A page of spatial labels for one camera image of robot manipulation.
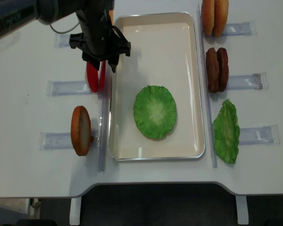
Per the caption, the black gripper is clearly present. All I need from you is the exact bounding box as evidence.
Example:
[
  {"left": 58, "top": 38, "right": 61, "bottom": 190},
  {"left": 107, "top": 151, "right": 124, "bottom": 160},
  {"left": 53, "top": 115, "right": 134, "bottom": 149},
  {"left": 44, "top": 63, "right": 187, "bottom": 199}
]
[{"left": 69, "top": 0, "right": 131, "bottom": 73}]

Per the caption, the red tomato slice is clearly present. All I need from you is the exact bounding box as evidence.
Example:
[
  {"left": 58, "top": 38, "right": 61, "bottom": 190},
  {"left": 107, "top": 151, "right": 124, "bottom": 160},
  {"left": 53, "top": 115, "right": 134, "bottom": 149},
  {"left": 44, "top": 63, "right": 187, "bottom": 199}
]
[{"left": 86, "top": 63, "right": 99, "bottom": 93}]

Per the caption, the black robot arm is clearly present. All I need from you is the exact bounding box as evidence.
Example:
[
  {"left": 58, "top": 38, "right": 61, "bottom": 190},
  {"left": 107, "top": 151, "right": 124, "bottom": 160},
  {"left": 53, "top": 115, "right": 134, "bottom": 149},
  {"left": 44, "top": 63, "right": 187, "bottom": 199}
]
[{"left": 0, "top": 0, "right": 131, "bottom": 71}]

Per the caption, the orange cheese slice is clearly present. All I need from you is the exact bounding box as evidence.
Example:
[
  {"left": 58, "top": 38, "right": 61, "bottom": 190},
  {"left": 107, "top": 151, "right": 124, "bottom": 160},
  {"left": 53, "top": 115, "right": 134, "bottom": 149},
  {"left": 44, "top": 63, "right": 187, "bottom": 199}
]
[{"left": 109, "top": 10, "right": 114, "bottom": 24}]

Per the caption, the bread slice left side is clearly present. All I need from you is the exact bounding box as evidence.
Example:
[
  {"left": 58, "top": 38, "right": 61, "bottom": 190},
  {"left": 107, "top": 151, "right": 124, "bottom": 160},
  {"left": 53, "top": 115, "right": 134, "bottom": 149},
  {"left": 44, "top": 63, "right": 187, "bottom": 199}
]
[{"left": 71, "top": 105, "right": 91, "bottom": 156}]

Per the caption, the green lettuce leaf on tray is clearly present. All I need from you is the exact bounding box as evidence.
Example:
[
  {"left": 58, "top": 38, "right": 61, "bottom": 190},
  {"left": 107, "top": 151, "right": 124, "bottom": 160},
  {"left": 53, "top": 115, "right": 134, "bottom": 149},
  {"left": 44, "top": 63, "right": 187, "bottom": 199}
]
[{"left": 133, "top": 86, "right": 177, "bottom": 139}]

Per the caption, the brown meat patty left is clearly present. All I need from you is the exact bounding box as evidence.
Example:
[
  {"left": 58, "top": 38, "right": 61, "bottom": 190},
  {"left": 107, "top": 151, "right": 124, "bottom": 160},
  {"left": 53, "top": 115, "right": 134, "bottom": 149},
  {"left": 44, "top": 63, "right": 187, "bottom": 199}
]
[{"left": 206, "top": 48, "right": 219, "bottom": 93}]

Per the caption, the brown meat patty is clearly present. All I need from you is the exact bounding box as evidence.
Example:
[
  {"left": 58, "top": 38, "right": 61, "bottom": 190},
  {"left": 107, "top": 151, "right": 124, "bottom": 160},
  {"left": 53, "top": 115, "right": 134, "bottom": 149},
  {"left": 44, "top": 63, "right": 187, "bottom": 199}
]
[
  {"left": 217, "top": 48, "right": 229, "bottom": 92},
  {"left": 206, "top": 48, "right": 219, "bottom": 93}
]

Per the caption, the brown meat patty right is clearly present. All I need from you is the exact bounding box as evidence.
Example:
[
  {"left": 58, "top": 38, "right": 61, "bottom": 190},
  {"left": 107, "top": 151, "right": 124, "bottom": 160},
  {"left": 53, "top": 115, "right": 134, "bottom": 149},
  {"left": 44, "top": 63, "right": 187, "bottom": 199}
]
[{"left": 217, "top": 48, "right": 229, "bottom": 92}]

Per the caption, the green lettuce leaf right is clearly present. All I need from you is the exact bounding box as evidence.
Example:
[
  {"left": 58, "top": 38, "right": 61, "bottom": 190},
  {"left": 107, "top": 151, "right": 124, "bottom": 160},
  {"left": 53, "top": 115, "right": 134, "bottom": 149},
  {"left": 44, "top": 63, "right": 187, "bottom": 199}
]
[{"left": 213, "top": 99, "right": 240, "bottom": 164}]

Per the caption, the cream metal tray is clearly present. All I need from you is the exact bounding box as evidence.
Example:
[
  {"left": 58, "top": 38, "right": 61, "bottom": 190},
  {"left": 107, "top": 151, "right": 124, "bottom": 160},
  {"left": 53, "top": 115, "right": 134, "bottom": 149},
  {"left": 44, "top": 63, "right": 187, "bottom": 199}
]
[{"left": 108, "top": 12, "right": 205, "bottom": 161}]

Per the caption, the bun half right inner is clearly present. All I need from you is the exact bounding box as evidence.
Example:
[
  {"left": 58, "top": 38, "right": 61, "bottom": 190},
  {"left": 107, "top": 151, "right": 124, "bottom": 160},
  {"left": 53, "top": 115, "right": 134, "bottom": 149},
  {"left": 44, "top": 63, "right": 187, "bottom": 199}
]
[{"left": 201, "top": 0, "right": 215, "bottom": 36}]

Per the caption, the bun half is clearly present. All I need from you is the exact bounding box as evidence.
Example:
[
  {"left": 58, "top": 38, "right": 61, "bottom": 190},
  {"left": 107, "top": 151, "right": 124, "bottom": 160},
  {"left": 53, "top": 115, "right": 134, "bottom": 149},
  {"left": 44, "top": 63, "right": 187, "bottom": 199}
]
[
  {"left": 201, "top": 0, "right": 215, "bottom": 36},
  {"left": 213, "top": 0, "right": 229, "bottom": 37}
]

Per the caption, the bun half right outer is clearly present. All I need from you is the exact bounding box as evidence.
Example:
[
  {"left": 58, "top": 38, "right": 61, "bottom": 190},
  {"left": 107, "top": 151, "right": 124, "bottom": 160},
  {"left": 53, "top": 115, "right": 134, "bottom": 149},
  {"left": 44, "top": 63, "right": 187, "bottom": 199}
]
[{"left": 213, "top": 0, "right": 229, "bottom": 37}]

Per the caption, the clear right stop bar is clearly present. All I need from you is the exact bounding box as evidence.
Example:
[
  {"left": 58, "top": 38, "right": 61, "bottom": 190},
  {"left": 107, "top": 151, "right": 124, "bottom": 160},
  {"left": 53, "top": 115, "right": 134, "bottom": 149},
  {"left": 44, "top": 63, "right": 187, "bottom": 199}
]
[{"left": 197, "top": 3, "right": 217, "bottom": 169}]

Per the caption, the clear holder rail left middle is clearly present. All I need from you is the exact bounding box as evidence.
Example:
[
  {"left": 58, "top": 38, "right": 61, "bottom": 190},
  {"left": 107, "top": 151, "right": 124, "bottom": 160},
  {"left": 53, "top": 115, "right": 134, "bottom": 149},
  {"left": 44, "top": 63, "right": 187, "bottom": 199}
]
[{"left": 46, "top": 81, "right": 92, "bottom": 97}]

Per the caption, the clear holder rail left bottom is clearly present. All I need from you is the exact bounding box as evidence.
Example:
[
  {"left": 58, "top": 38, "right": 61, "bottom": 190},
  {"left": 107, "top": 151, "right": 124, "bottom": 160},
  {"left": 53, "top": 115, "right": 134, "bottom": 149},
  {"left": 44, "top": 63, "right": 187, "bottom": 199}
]
[{"left": 39, "top": 131, "right": 101, "bottom": 151}]

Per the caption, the clear holder rail right top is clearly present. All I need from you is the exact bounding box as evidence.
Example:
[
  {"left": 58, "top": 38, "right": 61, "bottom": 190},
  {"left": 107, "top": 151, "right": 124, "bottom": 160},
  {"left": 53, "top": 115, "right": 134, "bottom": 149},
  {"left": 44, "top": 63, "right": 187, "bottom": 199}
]
[{"left": 221, "top": 21, "right": 257, "bottom": 37}]

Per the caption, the clear holder rail right middle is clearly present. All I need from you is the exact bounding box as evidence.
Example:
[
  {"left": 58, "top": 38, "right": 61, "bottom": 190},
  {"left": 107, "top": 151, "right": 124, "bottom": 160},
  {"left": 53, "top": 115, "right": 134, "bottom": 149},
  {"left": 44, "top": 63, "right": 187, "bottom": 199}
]
[{"left": 226, "top": 73, "right": 268, "bottom": 90}]

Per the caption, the clear holder rail right bottom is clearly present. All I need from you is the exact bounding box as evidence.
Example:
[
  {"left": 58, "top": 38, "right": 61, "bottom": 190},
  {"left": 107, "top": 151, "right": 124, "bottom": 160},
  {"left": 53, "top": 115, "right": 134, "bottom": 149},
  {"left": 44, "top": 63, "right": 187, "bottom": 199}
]
[{"left": 239, "top": 125, "right": 280, "bottom": 145}]

